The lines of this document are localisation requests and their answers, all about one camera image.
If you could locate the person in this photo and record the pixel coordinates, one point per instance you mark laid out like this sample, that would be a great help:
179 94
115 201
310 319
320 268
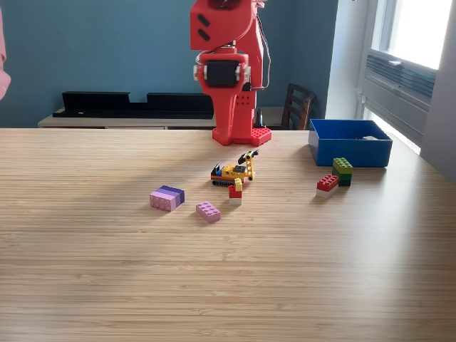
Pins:
3 71

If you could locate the green brick stack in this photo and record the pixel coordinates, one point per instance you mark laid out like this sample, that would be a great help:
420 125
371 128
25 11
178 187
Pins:
342 171

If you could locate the black cone-shaped object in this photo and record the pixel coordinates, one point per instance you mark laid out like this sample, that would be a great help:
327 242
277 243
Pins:
260 119

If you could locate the bright window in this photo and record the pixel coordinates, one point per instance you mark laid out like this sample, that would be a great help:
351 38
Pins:
420 32

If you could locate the blue plastic bin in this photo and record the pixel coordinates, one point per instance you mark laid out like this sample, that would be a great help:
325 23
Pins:
351 151

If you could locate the pink lego brick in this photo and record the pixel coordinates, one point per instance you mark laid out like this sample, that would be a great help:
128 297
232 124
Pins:
208 212

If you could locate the small yellow toy digger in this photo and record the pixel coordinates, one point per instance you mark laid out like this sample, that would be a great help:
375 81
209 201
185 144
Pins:
233 172

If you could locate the yellow red white brick stack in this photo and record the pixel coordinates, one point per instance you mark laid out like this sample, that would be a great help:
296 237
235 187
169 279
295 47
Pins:
235 194

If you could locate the pale wooden sideboard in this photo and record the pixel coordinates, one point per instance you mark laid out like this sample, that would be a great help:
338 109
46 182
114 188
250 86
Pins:
71 123

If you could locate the black wall shelf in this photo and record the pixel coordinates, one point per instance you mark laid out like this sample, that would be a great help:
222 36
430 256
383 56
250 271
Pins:
92 103

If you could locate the tan yellow red brick stack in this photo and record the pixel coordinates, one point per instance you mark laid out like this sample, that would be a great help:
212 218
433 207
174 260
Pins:
370 138

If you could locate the red on white brick stack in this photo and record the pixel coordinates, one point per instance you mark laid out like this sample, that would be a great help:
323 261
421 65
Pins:
327 185

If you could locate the grey window vent unit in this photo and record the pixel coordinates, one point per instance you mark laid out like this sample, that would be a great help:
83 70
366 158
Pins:
399 89

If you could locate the dark wooden chair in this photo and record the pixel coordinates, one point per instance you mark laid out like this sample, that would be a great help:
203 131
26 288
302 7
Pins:
297 107

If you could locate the pink purple brick stack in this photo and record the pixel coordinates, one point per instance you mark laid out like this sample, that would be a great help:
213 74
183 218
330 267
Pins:
166 199

